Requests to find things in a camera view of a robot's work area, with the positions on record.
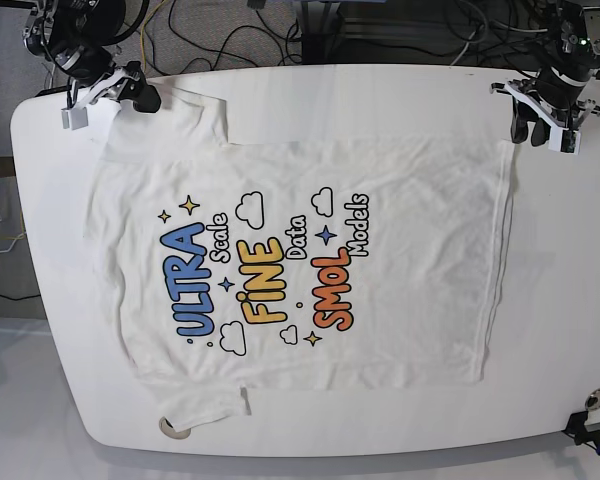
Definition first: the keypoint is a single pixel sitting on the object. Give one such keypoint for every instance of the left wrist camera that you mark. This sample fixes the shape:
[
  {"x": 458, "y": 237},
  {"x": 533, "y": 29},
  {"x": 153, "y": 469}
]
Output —
[{"x": 564, "y": 140}]

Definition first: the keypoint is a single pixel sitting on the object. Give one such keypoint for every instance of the right table cable grommet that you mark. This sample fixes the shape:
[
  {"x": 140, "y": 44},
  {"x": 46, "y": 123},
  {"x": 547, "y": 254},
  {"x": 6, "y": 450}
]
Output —
[{"x": 592, "y": 402}]

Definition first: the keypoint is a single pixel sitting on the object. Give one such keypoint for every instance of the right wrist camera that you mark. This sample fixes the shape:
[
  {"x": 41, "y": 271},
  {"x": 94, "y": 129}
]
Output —
[{"x": 74, "y": 118}]

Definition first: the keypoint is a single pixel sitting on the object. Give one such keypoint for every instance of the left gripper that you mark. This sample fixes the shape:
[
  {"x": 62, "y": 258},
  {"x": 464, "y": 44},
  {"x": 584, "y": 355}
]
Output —
[{"x": 556, "y": 89}]

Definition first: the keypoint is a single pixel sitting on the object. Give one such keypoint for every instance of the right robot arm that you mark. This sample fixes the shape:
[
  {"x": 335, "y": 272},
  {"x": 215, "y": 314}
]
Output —
[{"x": 76, "y": 36}]

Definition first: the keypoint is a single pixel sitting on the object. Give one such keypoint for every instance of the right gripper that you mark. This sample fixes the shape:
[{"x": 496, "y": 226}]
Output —
[{"x": 95, "y": 69}]

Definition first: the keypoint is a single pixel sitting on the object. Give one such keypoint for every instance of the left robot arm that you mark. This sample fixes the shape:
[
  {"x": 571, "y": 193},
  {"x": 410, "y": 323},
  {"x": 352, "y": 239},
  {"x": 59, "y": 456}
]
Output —
[{"x": 572, "y": 39}]

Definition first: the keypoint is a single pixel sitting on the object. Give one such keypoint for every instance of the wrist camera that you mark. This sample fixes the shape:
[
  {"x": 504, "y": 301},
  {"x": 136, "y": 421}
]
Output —
[
  {"x": 74, "y": 118},
  {"x": 564, "y": 140}
]

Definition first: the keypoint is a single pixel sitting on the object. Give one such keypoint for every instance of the left table cable grommet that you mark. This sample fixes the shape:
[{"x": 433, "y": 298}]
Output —
[{"x": 171, "y": 432}]

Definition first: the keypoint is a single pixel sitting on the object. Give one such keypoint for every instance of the black table clamp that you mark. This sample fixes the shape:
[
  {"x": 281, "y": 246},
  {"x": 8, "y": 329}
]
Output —
[{"x": 577, "y": 431}]

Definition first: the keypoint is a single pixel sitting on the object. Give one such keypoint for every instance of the white printed T-shirt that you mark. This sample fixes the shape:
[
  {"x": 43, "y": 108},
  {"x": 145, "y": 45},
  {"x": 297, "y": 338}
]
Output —
[{"x": 349, "y": 264}]

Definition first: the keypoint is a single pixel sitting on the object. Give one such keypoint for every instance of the table cable grommet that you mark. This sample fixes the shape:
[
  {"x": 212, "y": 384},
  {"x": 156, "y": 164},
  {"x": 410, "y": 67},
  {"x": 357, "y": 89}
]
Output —
[
  {"x": 592, "y": 402},
  {"x": 171, "y": 432}
]

